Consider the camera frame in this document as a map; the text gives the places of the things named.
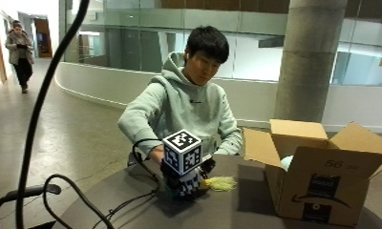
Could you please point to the white cube with black markers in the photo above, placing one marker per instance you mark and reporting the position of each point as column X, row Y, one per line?
column 181, row 152

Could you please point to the open brown cardboard box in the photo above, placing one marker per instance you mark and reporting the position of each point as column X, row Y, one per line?
column 325, row 187

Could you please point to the grey concrete column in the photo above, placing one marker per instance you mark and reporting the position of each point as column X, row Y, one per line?
column 309, row 60

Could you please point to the pale green round object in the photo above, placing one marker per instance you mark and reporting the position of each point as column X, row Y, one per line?
column 287, row 162

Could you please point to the brown wooden door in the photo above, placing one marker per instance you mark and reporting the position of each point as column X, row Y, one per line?
column 43, row 38

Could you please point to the yellow fluffy soft toy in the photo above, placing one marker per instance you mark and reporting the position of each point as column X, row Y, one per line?
column 220, row 183

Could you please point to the glass balustrade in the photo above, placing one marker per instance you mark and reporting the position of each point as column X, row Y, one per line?
column 249, row 38

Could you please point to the person in pale green hoodie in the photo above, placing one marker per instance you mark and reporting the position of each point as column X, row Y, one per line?
column 185, row 105

